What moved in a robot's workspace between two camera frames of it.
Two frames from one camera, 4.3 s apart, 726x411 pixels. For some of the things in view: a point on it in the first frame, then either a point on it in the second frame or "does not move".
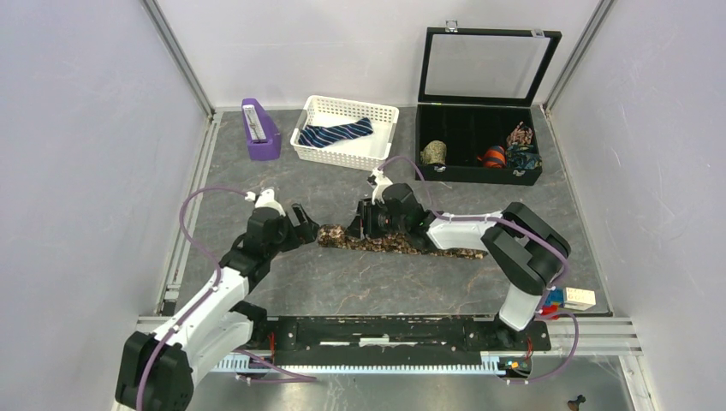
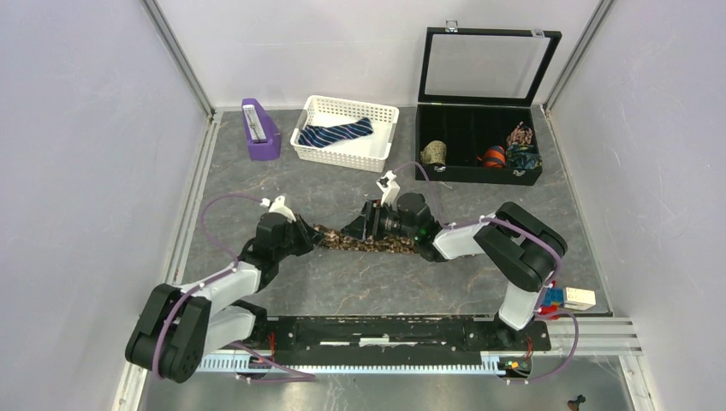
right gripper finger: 354,230 does not move
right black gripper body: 382,223 does not move
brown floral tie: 335,236 does not move
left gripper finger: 306,233 to 313,241
